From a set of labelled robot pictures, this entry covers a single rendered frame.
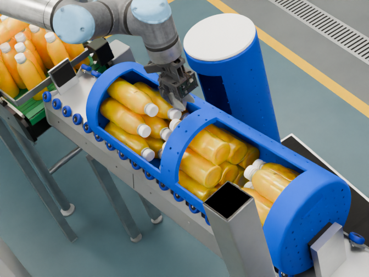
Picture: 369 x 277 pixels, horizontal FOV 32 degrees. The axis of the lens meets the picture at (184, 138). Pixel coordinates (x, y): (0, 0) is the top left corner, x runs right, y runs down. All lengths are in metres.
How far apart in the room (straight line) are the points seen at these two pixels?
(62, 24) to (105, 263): 1.84
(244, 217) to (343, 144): 2.37
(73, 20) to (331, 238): 0.84
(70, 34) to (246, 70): 1.01
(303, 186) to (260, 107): 0.99
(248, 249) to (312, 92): 2.63
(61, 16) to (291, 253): 0.81
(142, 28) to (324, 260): 0.75
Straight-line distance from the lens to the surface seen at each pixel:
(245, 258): 1.06
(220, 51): 2.35
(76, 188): 3.57
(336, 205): 1.70
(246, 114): 2.51
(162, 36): 1.59
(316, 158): 3.09
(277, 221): 1.57
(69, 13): 1.52
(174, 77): 1.68
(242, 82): 2.41
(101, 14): 1.56
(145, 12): 1.55
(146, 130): 2.01
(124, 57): 2.84
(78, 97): 2.57
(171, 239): 3.14
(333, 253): 1.73
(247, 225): 1.01
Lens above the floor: 2.46
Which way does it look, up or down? 44 degrees down
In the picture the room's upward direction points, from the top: 20 degrees counter-clockwise
